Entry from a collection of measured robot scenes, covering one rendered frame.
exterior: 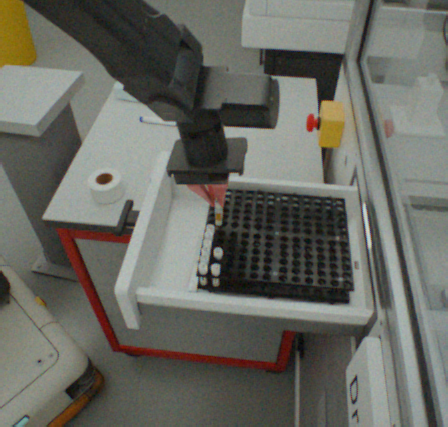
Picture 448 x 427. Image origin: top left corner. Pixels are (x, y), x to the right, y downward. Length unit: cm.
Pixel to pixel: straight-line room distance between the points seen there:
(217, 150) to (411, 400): 35
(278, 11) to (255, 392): 118
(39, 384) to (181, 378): 47
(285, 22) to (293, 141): 41
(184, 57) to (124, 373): 125
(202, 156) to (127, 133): 57
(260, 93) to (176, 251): 35
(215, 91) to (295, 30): 88
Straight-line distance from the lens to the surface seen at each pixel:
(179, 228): 74
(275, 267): 61
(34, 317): 139
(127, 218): 67
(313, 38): 134
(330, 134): 89
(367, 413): 54
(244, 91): 46
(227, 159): 55
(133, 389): 151
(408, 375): 47
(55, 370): 128
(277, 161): 98
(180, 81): 42
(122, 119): 114
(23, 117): 124
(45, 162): 135
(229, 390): 148
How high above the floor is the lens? 140
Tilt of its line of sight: 47 degrees down
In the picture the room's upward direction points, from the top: straight up
